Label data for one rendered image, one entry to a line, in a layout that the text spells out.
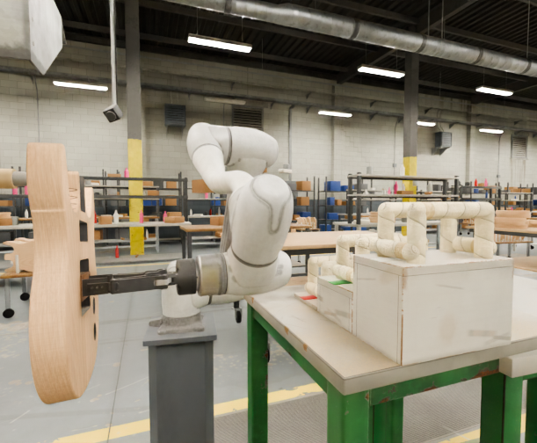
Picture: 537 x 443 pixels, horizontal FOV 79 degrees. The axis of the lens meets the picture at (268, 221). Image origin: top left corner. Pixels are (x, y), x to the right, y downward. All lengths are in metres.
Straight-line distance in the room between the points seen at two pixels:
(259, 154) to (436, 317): 0.76
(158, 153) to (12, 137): 4.05
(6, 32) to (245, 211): 0.39
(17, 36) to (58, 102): 11.75
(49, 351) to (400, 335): 0.54
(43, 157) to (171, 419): 1.17
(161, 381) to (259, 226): 0.98
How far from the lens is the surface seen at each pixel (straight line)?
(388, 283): 0.63
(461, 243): 0.80
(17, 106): 12.49
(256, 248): 0.61
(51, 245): 0.59
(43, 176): 0.57
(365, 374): 0.61
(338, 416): 0.65
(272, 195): 0.57
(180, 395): 1.48
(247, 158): 1.14
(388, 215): 0.69
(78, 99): 12.23
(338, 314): 0.79
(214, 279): 0.68
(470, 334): 0.75
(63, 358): 0.58
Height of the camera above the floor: 1.21
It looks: 3 degrees down
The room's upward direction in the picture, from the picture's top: straight up
